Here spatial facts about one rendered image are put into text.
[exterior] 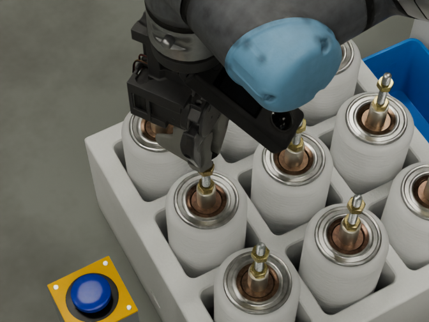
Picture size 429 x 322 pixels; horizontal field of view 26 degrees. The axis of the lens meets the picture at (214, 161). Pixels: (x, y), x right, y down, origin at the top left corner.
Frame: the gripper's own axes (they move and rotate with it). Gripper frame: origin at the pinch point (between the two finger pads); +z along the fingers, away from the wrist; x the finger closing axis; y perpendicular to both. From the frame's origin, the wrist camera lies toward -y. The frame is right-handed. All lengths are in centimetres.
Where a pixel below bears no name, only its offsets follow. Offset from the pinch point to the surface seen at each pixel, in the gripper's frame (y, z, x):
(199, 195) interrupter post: 1.0, 6.7, 1.0
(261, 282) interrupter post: -9.9, 6.9, 7.4
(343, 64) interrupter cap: -5.8, 9.0, -25.4
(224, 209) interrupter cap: -1.8, 8.9, 0.3
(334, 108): -6.3, 15.2, -22.9
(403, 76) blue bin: -11, 31, -44
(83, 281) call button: 5.2, 1.3, 17.8
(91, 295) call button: 3.7, 1.3, 18.8
